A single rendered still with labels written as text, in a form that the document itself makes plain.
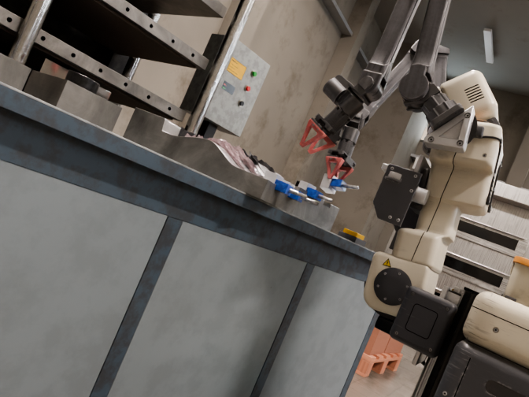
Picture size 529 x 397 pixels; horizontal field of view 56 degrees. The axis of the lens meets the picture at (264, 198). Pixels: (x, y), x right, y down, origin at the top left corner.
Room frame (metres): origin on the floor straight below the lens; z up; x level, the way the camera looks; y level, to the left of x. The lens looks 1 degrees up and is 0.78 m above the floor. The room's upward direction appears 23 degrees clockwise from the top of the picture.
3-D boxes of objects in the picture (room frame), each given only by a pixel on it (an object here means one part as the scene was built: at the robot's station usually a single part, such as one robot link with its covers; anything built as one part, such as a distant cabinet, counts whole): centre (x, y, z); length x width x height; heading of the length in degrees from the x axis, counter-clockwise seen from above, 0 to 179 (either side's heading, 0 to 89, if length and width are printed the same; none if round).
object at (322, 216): (1.83, 0.01, 0.87); 0.50 x 0.26 x 0.14; 49
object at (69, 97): (1.21, 0.53, 0.83); 0.20 x 0.15 x 0.07; 49
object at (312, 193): (1.60, -0.15, 0.89); 0.13 x 0.05 x 0.05; 48
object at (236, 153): (1.51, 0.18, 0.90); 0.26 x 0.18 x 0.08; 66
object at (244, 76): (2.45, 0.40, 0.73); 0.30 x 0.22 x 1.47; 139
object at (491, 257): (6.85, -2.77, 1.14); 1.75 x 1.35 x 2.28; 60
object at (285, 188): (1.35, -0.04, 0.85); 0.13 x 0.05 x 0.05; 66
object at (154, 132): (1.50, 0.18, 0.85); 0.50 x 0.26 x 0.11; 66
